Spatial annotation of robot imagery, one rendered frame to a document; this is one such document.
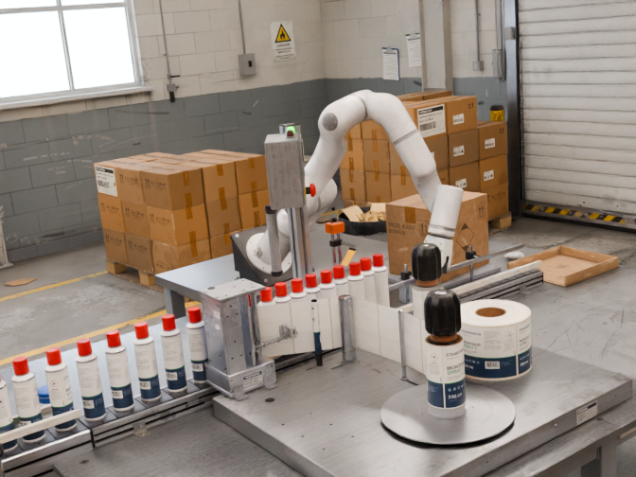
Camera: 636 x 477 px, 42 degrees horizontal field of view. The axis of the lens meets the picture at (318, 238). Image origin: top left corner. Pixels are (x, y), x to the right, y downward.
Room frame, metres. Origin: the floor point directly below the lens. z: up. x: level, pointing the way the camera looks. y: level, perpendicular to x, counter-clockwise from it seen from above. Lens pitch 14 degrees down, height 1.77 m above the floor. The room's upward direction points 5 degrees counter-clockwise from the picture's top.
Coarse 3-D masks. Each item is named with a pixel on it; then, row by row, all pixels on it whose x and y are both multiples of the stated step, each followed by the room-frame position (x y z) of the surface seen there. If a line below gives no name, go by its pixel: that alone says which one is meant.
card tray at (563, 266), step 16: (528, 256) 3.00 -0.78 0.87; (544, 256) 3.05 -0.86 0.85; (560, 256) 3.07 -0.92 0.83; (576, 256) 3.04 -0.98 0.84; (592, 256) 2.98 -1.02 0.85; (608, 256) 2.93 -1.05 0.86; (544, 272) 2.90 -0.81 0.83; (560, 272) 2.88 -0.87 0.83; (576, 272) 2.76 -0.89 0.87; (592, 272) 2.81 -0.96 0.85
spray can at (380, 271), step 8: (376, 256) 2.42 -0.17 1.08; (376, 264) 2.42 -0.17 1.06; (376, 272) 2.41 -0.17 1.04; (384, 272) 2.42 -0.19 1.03; (376, 280) 2.41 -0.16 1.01; (384, 280) 2.41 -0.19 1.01; (376, 288) 2.41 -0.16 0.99; (384, 288) 2.41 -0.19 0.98; (384, 296) 2.41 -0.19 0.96; (384, 304) 2.41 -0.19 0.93
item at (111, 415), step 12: (516, 276) 2.73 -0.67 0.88; (480, 288) 2.64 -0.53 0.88; (408, 312) 2.46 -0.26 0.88; (192, 384) 2.05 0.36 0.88; (204, 384) 2.05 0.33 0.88; (168, 396) 1.99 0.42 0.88; (180, 396) 1.99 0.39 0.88; (108, 408) 1.95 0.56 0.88; (144, 408) 1.93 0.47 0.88; (84, 420) 1.89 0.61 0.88; (108, 420) 1.88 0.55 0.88
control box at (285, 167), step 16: (272, 144) 2.27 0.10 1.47; (288, 144) 2.27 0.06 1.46; (272, 160) 2.27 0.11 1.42; (288, 160) 2.27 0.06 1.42; (272, 176) 2.27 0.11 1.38; (288, 176) 2.27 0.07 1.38; (272, 192) 2.27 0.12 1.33; (288, 192) 2.27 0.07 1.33; (304, 192) 2.28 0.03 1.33; (272, 208) 2.27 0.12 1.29
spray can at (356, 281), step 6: (354, 264) 2.35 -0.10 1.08; (360, 264) 2.36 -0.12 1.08; (354, 270) 2.35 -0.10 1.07; (360, 270) 2.36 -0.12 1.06; (348, 276) 2.36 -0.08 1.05; (354, 276) 2.35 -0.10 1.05; (360, 276) 2.35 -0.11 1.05; (348, 282) 2.35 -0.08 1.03; (354, 282) 2.34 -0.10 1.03; (360, 282) 2.34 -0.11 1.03; (354, 288) 2.34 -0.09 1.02; (360, 288) 2.34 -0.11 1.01; (354, 294) 2.34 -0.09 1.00; (360, 294) 2.34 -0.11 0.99
